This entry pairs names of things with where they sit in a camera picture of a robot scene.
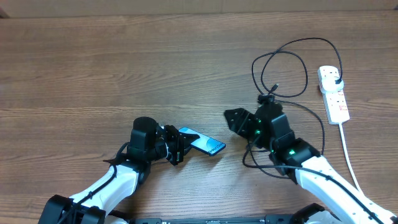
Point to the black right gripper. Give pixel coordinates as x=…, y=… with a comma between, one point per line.
x=242, y=122

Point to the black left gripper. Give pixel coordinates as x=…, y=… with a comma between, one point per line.
x=179, y=142

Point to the smartphone with teal screen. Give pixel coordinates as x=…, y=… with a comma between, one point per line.
x=205, y=143

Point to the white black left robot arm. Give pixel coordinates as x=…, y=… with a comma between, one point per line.
x=127, y=171

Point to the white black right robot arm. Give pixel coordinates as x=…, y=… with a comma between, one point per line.
x=306, y=167

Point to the white charger plug adapter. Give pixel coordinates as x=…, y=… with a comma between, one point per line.
x=330, y=85

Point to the white power strip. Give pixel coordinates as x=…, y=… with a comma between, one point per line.
x=335, y=103

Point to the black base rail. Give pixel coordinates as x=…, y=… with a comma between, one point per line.
x=267, y=219

